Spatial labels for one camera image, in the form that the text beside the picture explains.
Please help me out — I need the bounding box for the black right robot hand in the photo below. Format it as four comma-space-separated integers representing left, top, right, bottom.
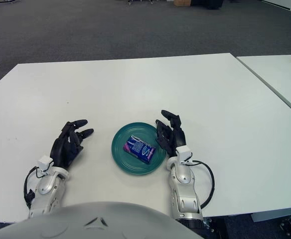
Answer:
154, 110, 187, 158

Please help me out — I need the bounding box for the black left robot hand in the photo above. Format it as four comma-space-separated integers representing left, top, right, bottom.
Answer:
50, 119, 95, 170

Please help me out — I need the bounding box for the blue gum pack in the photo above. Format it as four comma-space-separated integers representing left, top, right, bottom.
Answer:
122, 135, 157, 165

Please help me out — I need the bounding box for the green round plate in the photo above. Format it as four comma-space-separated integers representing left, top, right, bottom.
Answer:
111, 121, 168, 177

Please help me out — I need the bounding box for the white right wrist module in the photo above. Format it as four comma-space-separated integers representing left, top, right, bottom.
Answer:
175, 146, 193, 164

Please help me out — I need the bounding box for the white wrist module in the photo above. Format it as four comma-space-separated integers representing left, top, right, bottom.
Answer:
37, 155, 54, 173
175, 146, 193, 164

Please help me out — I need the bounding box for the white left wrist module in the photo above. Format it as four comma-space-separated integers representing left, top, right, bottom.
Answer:
37, 155, 54, 173

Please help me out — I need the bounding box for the silver robot torso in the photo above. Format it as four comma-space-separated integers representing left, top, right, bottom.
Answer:
0, 201, 198, 239

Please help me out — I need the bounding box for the black background furniture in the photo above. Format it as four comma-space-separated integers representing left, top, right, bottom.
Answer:
190, 0, 225, 10

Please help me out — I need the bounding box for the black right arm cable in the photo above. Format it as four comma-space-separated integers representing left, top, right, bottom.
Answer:
186, 160, 216, 210

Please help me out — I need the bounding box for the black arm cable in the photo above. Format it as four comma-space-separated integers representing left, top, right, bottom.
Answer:
23, 166, 40, 207
186, 160, 216, 210

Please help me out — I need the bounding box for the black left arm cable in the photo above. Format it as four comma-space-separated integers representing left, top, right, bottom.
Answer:
23, 166, 40, 207

